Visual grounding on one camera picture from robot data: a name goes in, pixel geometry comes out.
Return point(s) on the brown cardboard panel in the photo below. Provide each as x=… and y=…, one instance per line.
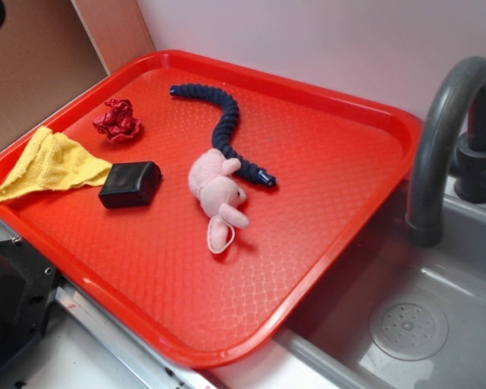
x=53, y=51

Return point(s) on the grey toy sink faucet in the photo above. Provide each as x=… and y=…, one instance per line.
x=452, y=144

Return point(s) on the crumpled red fabric scrunchie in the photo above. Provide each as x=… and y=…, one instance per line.
x=118, y=124

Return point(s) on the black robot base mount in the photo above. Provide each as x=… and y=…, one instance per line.
x=28, y=282

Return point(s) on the navy blue braided rope toy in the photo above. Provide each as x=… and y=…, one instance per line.
x=223, y=131

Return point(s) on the grey plastic sink basin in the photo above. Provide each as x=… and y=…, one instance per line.
x=388, y=314

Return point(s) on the red plastic tray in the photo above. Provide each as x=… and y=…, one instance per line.
x=337, y=159

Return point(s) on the yellow cloth rag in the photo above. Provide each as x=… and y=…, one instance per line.
x=52, y=161

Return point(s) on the black rectangular plastic block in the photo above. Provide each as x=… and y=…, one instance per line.
x=131, y=184

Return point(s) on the pink plush bunny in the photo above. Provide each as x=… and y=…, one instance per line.
x=211, y=183

